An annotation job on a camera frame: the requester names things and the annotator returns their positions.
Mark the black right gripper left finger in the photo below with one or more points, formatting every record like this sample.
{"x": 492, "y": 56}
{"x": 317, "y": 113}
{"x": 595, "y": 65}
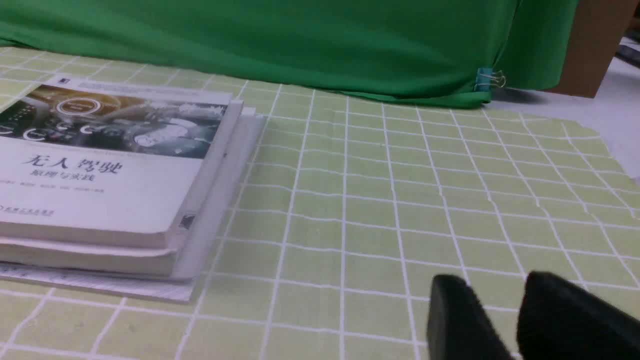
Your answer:
{"x": 458, "y": 328}

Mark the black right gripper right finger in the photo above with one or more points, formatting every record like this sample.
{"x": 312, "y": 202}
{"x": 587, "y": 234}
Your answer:
{"x": 559, "y": 320}

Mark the blue binder clip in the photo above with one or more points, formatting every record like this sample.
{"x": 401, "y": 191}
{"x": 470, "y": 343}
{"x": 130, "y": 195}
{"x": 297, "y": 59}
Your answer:
{"x": 487, "y": 78}

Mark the green backdrop cloth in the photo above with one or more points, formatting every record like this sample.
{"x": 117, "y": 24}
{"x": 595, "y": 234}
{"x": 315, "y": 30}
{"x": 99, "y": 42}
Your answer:
{"x": 419, "y": 52}

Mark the white middle book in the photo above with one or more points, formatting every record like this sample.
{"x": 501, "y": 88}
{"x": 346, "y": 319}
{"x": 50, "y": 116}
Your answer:
{"x": 213, "y": 192}

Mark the white book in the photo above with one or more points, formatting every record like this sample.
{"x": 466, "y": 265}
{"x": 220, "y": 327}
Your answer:
{"x": 104, "y": 163}
{"x": 177, "y": 288}
{"x": 213, "y": 192}

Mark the brown cardboard box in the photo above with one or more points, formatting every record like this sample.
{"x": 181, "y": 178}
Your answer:
{"x": 598, "y": 27}

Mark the white bottom book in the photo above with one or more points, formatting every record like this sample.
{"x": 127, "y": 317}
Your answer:
{"x": 177, "y": 288}

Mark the white top book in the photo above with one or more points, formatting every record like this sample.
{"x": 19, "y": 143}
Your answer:
{"x": 104, "y": 163}

